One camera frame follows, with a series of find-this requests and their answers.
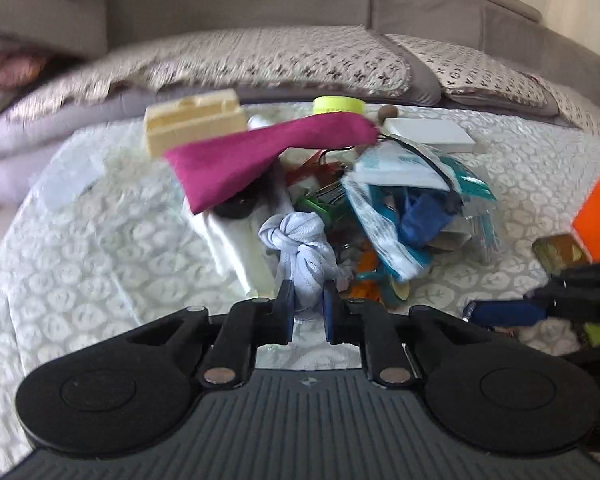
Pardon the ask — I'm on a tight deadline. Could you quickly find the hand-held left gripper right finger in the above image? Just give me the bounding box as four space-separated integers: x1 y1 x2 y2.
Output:
322 280 506 387

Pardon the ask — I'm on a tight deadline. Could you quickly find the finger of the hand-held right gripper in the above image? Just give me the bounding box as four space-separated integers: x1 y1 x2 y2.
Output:
462 296 551 330

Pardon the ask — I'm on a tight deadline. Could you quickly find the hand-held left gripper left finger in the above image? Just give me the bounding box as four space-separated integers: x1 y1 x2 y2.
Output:
107 279 296 387

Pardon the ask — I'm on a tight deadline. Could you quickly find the white knotted cloth strip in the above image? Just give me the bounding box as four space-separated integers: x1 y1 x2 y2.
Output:
257 211 354 312

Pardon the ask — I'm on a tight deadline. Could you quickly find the patterned cloth covered desktop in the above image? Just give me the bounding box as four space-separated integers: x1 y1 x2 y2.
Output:
0 101 600 478

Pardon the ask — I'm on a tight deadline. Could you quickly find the small yellow printed tin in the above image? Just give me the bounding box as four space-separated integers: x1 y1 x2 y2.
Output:
532 234 593 277

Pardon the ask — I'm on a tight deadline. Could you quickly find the white and teal mesh packet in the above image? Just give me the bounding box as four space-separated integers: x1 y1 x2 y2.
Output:
342 175 434 282

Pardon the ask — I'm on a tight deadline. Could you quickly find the green plastic item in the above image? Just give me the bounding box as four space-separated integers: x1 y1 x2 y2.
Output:
294 194 342 222

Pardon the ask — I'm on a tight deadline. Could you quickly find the blue glove in clear bag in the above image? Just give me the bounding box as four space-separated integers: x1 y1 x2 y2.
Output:
399 194 455 250

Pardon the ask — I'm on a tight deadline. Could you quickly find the magenta cloth pouch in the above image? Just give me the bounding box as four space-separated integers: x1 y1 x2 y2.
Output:
164 113 381 215

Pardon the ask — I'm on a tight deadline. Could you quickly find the white and teal mask packet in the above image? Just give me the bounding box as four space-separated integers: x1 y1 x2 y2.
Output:
352 141 463 195

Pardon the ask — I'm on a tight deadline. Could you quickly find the small quilted patterned sofa cover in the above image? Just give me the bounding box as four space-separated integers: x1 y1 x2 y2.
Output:
385 34 563 111

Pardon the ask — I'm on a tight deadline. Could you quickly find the flat white box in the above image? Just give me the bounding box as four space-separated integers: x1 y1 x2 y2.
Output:
382 117 476 154

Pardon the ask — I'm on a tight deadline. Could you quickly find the yellow-green round brush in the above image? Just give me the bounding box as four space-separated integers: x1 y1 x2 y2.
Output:
313 95 366 116

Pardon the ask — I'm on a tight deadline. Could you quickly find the clear plastic box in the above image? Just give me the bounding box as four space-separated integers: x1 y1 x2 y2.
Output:
34 152 107 212

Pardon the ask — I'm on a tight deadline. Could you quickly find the large quilted patterned sofa cover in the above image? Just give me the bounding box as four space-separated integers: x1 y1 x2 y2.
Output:
5 27 413 123

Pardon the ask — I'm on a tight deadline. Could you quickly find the grey fabric sofa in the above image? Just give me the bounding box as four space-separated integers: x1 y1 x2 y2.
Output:
0 0 600 176

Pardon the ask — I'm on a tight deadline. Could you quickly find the pink floral pillow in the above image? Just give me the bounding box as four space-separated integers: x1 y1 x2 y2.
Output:
0 50 48 98

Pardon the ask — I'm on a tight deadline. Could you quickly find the large grey cushion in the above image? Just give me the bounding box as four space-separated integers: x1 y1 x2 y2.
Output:
0 0 108 58

